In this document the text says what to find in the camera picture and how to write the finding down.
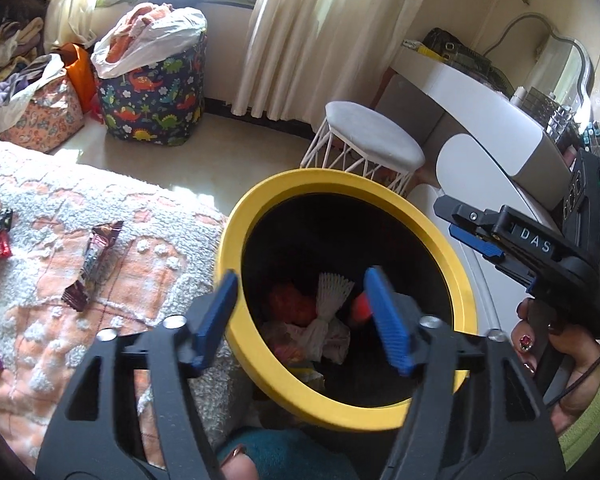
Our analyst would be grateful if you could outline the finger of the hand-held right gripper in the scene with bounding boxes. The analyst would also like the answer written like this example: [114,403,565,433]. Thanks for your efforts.
[434,195,503,237]
[450,226,507,262]

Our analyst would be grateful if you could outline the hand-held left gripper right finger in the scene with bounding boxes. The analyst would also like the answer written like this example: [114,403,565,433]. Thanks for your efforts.
[362,265,566,480]

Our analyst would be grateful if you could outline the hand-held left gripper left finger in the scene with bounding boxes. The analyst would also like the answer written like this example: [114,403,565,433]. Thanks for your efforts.
[35,269,241,480]

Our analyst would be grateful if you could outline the orange plastic bag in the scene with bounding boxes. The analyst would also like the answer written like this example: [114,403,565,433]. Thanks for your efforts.
[267,282,318,326]

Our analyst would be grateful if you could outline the yellow and white packet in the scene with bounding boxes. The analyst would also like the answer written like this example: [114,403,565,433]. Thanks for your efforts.
[280,365,328,393]

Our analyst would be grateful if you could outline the yellow rimmed black bin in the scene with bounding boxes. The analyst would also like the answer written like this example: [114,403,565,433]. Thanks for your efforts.
[216,168,478,432]

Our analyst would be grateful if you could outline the person's right forearm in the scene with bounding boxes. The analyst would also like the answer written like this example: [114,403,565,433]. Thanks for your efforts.
[557,360,600,471]

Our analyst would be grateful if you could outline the person's right hand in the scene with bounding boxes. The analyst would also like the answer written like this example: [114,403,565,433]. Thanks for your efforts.
[510,297,600,436]

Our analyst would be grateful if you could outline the person's left hand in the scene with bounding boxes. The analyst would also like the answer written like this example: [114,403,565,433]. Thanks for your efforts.
[220,444,258,480]

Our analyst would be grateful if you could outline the orange and white blanket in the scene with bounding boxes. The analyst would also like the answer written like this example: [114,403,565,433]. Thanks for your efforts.
[0,132,253,473]

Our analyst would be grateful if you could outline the white dressing desk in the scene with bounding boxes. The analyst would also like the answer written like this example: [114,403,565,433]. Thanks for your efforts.
[375,42,588,321]

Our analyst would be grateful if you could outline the dark candy wrapper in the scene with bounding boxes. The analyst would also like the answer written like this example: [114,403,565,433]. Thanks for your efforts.
[61,220,125,312]

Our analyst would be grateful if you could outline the clear cosmetics organizer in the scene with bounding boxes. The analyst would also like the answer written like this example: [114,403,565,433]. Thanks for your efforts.
[510,85,600,161]

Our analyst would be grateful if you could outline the person's teal trouser leg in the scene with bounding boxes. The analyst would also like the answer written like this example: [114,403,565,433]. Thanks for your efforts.
[215,427,396,480]

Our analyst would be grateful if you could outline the black bag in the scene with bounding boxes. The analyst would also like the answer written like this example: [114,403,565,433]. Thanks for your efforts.
[422,27,493,71]

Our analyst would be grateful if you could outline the wavy framed mirror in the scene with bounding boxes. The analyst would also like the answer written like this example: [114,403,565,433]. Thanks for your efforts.
[527,30,596,126]

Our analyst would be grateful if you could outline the dinosaur print laundry basket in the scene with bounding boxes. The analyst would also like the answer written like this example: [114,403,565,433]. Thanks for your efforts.
[92,35,208,147]

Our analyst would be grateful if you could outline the long cream curtain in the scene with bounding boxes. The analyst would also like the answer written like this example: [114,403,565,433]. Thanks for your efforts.
[230,0,443,123]

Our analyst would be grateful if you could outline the pink printed bag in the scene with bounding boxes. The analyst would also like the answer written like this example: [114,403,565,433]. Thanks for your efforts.
[0,77,86,153]

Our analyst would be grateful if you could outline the orange shopping bag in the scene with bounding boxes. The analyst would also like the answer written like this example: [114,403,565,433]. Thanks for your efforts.
[57,42,101,123]

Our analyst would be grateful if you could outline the white plastic bag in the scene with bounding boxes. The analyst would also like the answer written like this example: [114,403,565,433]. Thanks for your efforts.
[91,2,206,78]

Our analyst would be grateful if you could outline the translucent plastic bag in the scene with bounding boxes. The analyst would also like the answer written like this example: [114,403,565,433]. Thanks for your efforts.
[0,52,68,131]

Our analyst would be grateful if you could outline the orange clothes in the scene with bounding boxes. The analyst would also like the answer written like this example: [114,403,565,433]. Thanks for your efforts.
[107,2,173,63]

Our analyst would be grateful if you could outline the short cream curtain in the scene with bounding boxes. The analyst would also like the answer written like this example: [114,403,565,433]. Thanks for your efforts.
[45,0,156,48]

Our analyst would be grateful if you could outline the pile of clothes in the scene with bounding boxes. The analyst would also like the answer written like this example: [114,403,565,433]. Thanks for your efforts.
[0,0,48,116]

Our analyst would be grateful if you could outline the white wire stool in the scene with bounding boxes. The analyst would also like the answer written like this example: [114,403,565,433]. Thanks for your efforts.
[300,101,426,196]

